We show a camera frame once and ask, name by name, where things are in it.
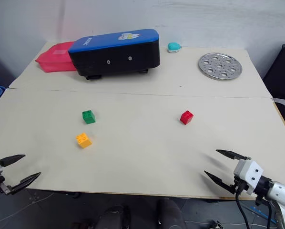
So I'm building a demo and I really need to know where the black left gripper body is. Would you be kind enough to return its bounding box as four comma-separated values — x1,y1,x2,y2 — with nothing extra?
0,176,11,197

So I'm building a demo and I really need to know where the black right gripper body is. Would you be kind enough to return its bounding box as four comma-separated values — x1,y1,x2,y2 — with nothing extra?
230,175,250,196

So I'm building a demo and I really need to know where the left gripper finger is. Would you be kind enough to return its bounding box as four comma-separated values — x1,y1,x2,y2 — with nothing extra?
0,154,26,167
6,171,42,196

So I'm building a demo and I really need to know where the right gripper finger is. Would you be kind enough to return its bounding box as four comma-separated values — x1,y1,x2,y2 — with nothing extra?
215,149,252,161
204,170,236,194

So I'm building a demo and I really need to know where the red toy brick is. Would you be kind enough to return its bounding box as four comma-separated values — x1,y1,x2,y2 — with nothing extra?
179,110,194,125

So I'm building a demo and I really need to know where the yellow toy brick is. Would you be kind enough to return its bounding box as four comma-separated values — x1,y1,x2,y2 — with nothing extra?
75,132,93,149

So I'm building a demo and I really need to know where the green toy brick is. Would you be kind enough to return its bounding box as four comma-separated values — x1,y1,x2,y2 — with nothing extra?
81,110,96,125

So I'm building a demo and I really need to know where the round perforated metal plate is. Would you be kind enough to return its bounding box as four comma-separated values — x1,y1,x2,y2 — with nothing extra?
197,52,243,81

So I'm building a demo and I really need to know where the black chair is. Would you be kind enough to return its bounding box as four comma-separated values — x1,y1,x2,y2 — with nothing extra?
262,42,285,101

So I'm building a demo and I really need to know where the dark rounded shape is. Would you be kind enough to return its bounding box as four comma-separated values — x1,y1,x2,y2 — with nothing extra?
97,204,132,229

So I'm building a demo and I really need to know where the pink plastic container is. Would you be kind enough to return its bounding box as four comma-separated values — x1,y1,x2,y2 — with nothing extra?
35,41,78,73

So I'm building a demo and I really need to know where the small teal white gadget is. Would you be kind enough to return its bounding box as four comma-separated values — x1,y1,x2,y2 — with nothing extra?
167,42,183,54

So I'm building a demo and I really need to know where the blue and black case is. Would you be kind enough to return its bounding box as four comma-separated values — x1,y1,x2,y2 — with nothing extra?
68,29,161,81

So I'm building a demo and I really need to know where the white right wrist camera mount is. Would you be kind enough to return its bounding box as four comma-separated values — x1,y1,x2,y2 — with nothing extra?
233,159,265,195

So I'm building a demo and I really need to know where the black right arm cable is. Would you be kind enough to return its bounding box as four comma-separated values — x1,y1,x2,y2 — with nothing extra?
234,187,252,229

